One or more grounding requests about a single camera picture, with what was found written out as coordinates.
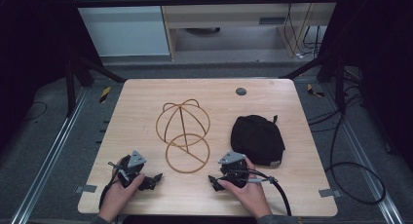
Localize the person's right hand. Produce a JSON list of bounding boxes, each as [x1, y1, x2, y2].
[[216, 157, 275, 221]]

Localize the black metal stand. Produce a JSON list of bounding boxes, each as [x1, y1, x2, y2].
[[280, 51, 348, 115], [63, 54, 127, 119]]

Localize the dark curtain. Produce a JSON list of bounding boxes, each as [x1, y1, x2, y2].
[[318, 0, 413, 173], [0, 0, 104, 152]]

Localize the grey table bracket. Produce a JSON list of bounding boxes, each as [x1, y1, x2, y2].
[[318, 188, 343, 199], [74, 183, 98, 195]]

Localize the white cabinet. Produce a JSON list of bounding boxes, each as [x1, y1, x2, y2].
[[69, 0, 171, 58]]

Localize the cables under wooden desk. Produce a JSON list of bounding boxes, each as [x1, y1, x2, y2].
[[282, 2, 323, 60]]

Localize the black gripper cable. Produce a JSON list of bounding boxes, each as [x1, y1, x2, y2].
[[227, 168, 292, 217], [98, 178, 122, 210]]

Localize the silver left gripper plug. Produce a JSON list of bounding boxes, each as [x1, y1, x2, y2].
[[107, 161, 131, 182]]

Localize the black horizontal frame bar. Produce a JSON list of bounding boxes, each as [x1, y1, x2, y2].
[[71, 0, 340, 9]]

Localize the brown wire hat stand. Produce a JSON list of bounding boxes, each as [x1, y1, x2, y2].
[[155, 98, 211, 174]]

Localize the light wooden desk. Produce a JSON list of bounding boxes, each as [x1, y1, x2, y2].
[[157, 0, 343, 61]]

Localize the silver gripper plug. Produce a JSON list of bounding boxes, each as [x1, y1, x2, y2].
[[245, 175, 279, 185], [107, 161, 131, 182]]

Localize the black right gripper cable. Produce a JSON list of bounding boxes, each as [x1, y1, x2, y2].
[[227, 168, 292, 217]]

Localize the yellow black tape strip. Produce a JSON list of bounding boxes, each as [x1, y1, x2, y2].
[[98, 86, 112, 104], [306, 83, 326, 98]]

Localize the thin black floor cable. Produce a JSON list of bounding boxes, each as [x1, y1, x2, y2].
[[22, 100, 49, 123]]

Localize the black cap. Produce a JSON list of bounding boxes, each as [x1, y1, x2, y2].
[[230, 114, 286, 168]]

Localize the person's left hand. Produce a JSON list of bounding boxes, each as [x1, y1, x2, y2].
[[97, 173, 146, 224]]

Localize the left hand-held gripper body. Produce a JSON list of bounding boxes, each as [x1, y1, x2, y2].
[[116, 149, 147, 188]]

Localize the black looped floor cable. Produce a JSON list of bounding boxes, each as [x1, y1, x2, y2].
[[306, 67, 388, 206]]

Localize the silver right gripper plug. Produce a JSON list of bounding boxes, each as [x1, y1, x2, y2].
[[245, 175, 279, 185]]

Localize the silver metal floor rail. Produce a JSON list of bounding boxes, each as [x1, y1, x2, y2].
[[322, 83, 405, 224], [10, 87, 90, 224]]

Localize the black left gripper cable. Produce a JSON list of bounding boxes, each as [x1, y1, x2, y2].
[[98, 178, 122, 210]]

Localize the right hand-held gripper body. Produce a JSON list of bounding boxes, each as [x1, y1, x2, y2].
[[217, 150, 251, 189]]

